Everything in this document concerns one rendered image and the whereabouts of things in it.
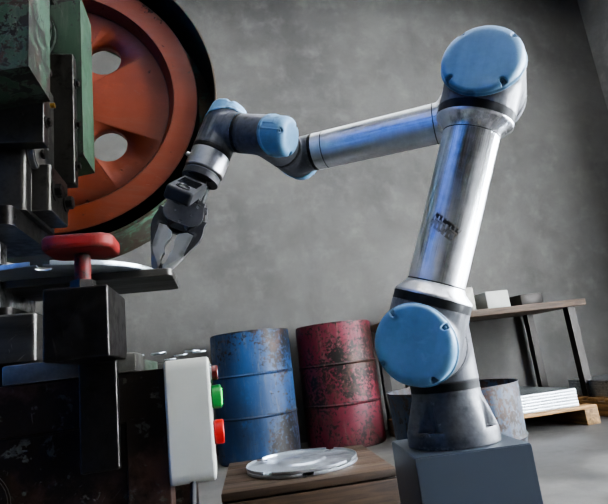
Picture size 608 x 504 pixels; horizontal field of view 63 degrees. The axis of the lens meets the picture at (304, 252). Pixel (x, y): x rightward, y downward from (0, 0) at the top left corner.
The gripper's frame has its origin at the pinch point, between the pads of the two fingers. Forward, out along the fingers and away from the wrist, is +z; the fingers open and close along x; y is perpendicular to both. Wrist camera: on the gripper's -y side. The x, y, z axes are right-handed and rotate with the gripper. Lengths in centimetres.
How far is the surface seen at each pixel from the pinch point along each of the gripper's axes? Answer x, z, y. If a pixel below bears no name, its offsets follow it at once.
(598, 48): -287, -435, 302
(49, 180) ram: 21.3, -6.8, -4.6
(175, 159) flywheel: 12.0, -33.1, 32.4
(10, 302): 18.6, 13.4, -2.8
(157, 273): -1.0, 2.1, -7.4
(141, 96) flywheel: 27, -48, 36
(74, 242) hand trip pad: 3.3, 6.6, -36.2
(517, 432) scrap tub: -105, 1, 51
